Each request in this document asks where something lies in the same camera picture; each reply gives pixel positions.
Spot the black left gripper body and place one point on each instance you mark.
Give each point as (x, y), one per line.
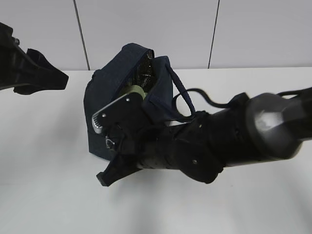
(22, 68)

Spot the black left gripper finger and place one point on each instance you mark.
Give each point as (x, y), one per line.
(50, 78)

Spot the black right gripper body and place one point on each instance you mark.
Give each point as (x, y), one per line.
(139, 144)

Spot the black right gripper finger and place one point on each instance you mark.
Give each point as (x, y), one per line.
(118, 168)

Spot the green lid glass container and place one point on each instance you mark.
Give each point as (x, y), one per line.
(132, 89)

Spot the dark blue lunch bag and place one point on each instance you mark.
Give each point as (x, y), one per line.
(133, 65)

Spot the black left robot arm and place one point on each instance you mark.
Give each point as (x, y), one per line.
(5, 32)

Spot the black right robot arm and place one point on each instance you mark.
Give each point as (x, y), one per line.
(267, 127)

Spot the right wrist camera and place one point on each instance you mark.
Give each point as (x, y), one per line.
(115, 111)

